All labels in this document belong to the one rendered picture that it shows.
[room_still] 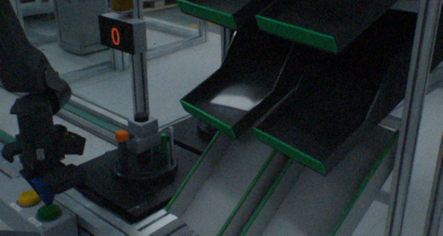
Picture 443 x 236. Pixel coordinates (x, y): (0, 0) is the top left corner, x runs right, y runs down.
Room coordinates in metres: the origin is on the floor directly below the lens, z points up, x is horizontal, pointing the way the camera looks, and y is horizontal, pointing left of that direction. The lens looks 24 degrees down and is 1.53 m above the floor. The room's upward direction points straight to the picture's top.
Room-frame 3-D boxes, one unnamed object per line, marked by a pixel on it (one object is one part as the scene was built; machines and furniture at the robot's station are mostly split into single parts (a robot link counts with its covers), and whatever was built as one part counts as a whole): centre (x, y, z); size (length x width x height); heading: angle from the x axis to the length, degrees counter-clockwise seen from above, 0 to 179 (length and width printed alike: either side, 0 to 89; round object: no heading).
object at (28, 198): (0.86, 0.37, 0.96); 0.04 x 0.04 x 0.02
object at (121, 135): (0.93, 0.19, 1.04); 0.04 x 0.02 x 0.08; 138
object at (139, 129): (0.97, 0.16, 1.06); 0.08 x 0.04 x 0.07; 138
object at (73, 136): (0.86, 0.29, 1.09); 0.07 x 0.07 x 0.06; 48
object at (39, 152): (0.81, 0.32, 1.10); 0.19 x 0.06 x 0.08; 48
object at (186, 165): (0.96, 0.16, 0.96); 0.24 x 0.24 x 0.02; 48
